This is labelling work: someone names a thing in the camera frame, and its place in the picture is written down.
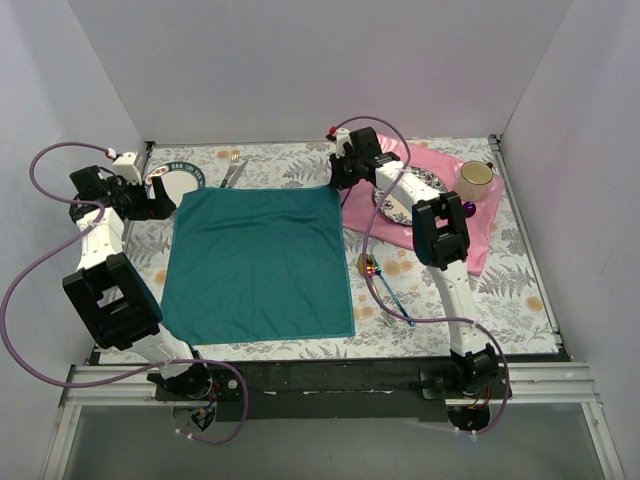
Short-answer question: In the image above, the green rimmed white plate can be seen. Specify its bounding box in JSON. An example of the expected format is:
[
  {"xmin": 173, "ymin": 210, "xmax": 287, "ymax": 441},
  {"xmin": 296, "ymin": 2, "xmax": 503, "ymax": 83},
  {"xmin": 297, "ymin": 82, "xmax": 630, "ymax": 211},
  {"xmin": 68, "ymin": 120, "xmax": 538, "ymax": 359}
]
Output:
[{"xmin": 144, "ymin": 161, "xmax": 206, "ymax": 207}]

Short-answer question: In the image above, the cream ceramic mug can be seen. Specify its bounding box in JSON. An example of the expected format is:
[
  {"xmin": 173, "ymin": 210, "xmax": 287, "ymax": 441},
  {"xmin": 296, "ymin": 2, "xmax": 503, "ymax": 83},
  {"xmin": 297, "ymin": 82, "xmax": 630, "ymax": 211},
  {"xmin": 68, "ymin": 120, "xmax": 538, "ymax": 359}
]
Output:
[{"xmin": 453, "ymin": 161, "xmax": 495, "ymax": 202}]

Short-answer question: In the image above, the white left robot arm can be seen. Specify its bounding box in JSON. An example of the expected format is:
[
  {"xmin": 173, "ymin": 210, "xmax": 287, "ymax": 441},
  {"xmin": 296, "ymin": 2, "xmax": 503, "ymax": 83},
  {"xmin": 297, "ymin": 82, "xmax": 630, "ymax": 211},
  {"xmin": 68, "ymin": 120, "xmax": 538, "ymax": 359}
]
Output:
[{"xmin": 62, "ymin": 166, "xmax": 213, "ymax": 400}]

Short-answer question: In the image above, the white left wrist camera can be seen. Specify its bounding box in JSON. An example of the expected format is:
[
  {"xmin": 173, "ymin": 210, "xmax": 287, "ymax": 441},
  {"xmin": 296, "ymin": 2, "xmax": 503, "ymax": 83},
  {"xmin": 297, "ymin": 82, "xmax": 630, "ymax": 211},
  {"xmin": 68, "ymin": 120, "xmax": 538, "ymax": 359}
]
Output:
[{"xmin": 106, "ymin": 148, "xmax": 143, "ymax": 185}]

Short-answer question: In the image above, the teal cloth napkin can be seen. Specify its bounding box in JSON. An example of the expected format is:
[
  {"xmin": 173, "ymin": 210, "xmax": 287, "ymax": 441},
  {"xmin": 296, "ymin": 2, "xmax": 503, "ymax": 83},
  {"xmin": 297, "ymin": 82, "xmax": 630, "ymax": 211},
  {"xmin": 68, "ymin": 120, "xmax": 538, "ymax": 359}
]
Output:
[{"xmin": 161, "ymin": 186, "xmax": 355, "ymax": 345}]

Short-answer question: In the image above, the iridescent gold spoon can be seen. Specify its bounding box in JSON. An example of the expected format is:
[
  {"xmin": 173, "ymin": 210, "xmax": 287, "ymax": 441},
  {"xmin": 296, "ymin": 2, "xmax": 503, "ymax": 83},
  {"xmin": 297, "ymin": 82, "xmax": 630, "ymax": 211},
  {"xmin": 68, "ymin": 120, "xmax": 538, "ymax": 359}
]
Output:
[{"xmin": 357, "ymin": 253, "xmax": 393, "ymax": 327}]

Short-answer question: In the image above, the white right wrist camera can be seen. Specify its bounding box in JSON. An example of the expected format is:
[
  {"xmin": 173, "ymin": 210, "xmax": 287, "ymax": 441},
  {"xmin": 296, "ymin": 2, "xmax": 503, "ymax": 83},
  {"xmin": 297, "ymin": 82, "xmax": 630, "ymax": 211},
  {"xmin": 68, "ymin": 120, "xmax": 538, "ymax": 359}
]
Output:
[{"xmin": 326, "ymin": 127, "xmax": 353, "ymax": 159}]

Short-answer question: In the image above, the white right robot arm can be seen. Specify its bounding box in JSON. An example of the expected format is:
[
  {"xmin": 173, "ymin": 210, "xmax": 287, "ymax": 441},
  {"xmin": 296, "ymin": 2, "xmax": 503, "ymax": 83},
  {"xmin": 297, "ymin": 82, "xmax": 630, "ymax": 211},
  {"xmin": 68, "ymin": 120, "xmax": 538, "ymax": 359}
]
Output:
[{"xmin": 327, "ymin": 127, "xmax": 498, "ymax": 398}]

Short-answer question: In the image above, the green handled fork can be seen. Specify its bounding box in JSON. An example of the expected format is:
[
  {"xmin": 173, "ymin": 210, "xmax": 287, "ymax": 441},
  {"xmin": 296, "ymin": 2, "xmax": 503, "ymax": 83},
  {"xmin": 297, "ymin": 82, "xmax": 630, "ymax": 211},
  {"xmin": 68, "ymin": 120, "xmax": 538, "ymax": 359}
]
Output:
[{"xmin": 220, "ymin": 151, "xmax": 240, "ymax": 188}]

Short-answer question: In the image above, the pink floral placemat cloth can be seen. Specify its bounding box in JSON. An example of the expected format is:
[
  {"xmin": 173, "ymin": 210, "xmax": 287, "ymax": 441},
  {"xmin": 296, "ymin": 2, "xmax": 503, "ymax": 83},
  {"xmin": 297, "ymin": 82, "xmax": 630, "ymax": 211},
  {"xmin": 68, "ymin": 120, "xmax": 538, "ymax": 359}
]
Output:
[{"xmin": 342, "ymin": 144, "xmax": 504, "ymax": 276}]

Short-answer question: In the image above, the green handled knife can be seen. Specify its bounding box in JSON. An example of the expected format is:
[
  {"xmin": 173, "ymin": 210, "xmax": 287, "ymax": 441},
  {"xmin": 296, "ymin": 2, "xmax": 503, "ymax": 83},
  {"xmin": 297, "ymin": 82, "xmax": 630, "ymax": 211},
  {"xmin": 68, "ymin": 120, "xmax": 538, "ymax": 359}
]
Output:
[{"xmin": 226, "ymin": 160, "xmax": 249, "ymax": 189}]

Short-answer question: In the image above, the blue floral white plate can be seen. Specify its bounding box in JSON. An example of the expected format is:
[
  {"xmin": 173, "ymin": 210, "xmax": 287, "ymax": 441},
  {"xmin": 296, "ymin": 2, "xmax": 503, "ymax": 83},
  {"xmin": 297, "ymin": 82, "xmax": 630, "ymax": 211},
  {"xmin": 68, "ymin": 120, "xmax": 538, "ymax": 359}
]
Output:
[{"xmin": 372, "ymin": 166, "xmax": 448, "ymax": 227}]

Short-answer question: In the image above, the purple metallic spoon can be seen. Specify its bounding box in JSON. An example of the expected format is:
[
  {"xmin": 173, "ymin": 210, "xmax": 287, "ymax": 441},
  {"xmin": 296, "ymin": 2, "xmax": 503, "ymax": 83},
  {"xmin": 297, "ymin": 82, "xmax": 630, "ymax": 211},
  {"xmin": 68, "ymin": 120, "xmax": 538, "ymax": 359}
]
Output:
[{"xmin": 463, "ymin": 202, "xmax": 477, "ymax": 218}]

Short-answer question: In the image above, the iridescent blue fork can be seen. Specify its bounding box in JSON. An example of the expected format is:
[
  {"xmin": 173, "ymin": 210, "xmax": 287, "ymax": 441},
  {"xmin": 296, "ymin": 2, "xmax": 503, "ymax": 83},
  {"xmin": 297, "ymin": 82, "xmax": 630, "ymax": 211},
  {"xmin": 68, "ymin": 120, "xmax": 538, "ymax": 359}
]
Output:
[{"xmin": 367, "ymin": 254, "xmax": 415, "ymax": 327}]

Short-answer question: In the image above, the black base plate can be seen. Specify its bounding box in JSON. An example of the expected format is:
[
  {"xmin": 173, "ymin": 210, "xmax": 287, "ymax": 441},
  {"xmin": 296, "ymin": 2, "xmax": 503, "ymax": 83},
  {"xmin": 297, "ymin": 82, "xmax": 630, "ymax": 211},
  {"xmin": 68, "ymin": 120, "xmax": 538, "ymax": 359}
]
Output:
[{"xmin": 84, "ymin": 349, "xmax": 574, "ymax": 424}]

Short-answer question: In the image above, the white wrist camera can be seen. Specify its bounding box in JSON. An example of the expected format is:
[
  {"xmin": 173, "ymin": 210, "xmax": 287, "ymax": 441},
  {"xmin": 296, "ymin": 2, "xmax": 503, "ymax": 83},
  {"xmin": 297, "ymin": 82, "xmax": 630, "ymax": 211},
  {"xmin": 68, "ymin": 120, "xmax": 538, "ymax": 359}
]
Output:
[
  {"xmin": 106, "ymin": 148, "xmax": 143, "ymax": 185},
  {"xmin": 326, "ymin": 127, "xmax": 353, "ymax": 159}
]

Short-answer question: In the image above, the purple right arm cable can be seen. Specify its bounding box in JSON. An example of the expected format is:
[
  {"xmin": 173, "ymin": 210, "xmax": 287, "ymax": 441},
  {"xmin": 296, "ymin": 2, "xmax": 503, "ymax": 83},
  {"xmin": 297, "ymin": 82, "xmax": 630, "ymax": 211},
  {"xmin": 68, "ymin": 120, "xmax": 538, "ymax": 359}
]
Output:
[{"xmin": 324, "ymin": 115, "xmax": 513, "ymax": 437}]

